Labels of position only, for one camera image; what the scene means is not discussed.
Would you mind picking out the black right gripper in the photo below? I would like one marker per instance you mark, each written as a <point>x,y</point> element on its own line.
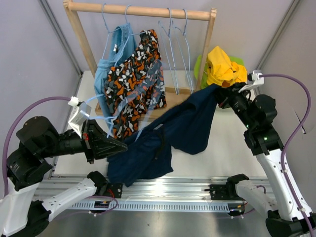
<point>225,96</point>

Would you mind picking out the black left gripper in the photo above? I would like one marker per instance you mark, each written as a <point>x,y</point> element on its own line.
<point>97,145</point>

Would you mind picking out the yellow shorts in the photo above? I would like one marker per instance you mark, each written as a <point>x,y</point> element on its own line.
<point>222,71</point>

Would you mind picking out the navy blue shorts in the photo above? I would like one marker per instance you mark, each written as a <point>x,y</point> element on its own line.
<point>185,127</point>

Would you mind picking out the orange camouflage shorts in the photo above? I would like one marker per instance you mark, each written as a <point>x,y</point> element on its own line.
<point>145,54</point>

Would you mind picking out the blue hanger of yellow shorts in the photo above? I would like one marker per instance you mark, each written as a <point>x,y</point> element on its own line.
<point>170,54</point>

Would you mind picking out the blue hanger of camouflage shorts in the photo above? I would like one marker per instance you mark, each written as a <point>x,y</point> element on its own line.
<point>124,43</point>

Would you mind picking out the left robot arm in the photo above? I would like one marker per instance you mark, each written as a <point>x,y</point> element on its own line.
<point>20,214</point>

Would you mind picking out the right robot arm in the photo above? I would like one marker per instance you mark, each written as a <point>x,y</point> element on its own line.
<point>288,215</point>

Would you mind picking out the light blue shorts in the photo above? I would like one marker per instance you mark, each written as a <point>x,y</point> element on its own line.
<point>103,67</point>

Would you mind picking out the wooden clothes rack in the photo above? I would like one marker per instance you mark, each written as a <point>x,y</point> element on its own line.
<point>72,8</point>

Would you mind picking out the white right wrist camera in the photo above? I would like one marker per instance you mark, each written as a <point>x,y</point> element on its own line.
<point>255,79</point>

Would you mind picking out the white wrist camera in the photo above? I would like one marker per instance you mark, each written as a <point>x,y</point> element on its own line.
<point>255,79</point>
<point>81,112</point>

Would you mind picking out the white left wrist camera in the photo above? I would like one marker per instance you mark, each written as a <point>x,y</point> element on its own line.
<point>81,112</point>

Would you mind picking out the aluminium mounting rail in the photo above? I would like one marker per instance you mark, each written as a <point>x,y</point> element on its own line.
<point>182,194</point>

